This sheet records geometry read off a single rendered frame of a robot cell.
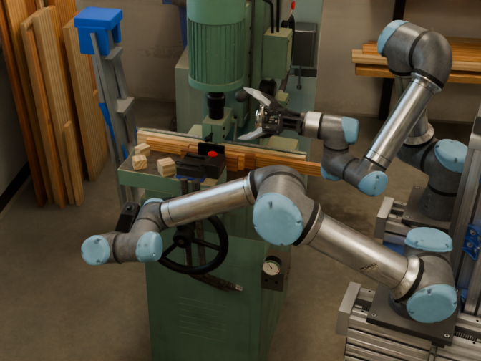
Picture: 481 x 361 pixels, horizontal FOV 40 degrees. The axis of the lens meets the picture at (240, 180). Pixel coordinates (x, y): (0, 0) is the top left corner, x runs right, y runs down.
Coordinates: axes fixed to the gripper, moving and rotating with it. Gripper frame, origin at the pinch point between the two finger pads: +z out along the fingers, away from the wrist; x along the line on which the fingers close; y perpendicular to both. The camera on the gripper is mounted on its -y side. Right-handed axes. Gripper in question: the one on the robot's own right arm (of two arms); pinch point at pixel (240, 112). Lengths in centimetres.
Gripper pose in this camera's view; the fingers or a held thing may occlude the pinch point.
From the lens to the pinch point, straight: 200.3
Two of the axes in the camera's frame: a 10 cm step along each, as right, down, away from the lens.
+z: -9.6, -1.7, 2.1
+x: -1.1, 9.6, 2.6
